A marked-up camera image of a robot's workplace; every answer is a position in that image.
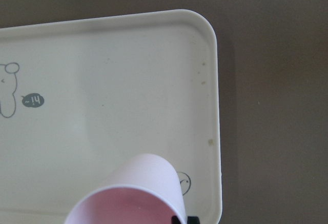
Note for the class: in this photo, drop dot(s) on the cream rectangular tray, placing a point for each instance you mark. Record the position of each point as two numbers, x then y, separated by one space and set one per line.
92 93

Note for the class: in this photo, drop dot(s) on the pink cup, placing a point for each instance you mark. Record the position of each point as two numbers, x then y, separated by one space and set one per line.
146 189

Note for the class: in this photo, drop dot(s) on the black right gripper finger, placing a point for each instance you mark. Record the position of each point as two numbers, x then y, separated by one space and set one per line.
193 220

